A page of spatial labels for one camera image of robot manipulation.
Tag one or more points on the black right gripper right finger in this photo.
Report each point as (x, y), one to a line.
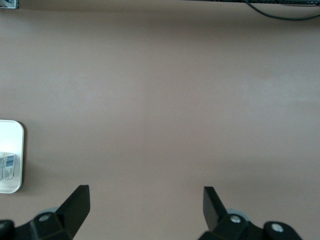
(215, 212)

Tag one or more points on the small metal bracket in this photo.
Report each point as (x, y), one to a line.
(8, 3)

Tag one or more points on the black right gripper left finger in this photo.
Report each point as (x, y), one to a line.
(72, 212)

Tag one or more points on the cream tray with bunny print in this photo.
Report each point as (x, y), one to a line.
(12, 137)

